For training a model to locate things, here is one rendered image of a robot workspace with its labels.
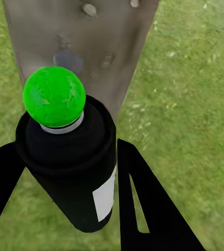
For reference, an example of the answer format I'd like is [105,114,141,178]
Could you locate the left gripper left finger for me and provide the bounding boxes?
[0,141,26,216]

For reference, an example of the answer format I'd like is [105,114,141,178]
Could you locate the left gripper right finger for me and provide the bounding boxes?
[116,139,205,251]

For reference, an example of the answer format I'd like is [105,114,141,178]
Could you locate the pesticide atomizer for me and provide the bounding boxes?
[14,51,117,233]

